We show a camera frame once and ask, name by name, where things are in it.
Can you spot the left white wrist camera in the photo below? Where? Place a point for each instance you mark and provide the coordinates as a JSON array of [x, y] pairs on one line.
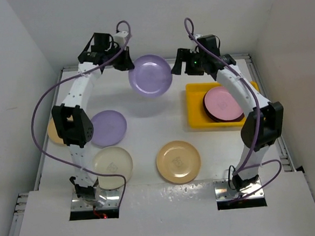
[[121, 37]]

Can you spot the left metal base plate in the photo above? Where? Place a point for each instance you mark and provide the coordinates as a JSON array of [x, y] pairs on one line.
[[104, 200]]

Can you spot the pink plate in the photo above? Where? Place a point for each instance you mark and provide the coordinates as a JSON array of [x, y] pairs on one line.
[[222, 104]]

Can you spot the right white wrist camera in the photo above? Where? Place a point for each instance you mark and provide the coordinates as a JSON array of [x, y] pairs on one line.
[[194, 45]]

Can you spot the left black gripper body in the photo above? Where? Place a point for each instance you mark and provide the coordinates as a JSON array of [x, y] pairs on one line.
[[114, 49]]

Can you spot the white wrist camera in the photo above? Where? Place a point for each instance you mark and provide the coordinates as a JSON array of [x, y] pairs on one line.
[[121, 37], [194, 45]]

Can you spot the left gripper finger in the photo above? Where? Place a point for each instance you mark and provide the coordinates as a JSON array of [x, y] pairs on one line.
[[123, 62], [88, 45]]

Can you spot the purple plate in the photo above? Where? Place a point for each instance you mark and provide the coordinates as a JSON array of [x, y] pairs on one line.
[[151, 76], [109, 126]]

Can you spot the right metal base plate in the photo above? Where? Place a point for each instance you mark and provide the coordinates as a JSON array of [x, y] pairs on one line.
[[224, 192]]

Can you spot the yellow plastic bin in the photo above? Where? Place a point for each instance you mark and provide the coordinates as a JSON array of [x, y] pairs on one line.
[[197, 117]]

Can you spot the tan plate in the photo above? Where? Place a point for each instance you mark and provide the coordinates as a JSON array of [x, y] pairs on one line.
[[52, 133], [178, 162]]

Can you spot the metal rimmed plate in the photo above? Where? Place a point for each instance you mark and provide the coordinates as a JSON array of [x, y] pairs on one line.
[[211, 118]]

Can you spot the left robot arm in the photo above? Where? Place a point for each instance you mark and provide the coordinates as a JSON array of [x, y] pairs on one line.
[[73, 125]]

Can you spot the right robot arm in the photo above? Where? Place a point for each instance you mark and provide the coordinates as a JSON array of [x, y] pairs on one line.
[[263, 118]]

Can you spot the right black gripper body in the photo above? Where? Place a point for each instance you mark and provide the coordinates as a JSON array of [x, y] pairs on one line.
[[199, 59]]

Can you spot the metal base plate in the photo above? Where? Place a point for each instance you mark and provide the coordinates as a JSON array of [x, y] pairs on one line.
[[224, 192], [104, 200]]

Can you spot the cream white plate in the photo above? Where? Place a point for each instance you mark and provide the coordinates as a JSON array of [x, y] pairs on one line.
[[113, 161]]

